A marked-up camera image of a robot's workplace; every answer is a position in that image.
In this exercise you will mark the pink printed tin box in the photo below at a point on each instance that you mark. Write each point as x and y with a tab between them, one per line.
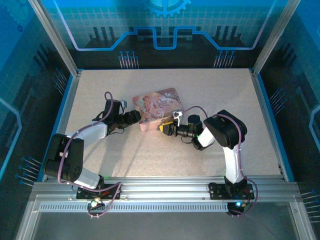
155	105

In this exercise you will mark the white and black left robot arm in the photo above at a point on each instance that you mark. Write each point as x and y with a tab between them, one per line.
90	131

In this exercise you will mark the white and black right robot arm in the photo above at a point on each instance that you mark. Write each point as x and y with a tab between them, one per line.
232	162

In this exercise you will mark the aluminium left side rail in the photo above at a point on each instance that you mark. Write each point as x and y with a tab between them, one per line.
70	100

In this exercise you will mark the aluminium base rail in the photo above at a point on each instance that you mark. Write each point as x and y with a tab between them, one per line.
162	187

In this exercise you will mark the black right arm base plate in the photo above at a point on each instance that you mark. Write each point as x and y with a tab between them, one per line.
220	191

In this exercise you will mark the aluminium right side rail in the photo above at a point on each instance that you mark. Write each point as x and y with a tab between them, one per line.
261	100

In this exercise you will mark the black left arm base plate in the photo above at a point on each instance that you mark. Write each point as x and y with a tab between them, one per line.
110	192

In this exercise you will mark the aluminium left frame post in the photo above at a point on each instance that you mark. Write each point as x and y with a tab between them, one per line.
56	37

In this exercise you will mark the aluminium frame post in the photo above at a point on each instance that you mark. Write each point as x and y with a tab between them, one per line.
273	37
56	37

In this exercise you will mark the aluminium right frame post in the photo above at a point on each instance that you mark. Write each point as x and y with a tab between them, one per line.
273	37

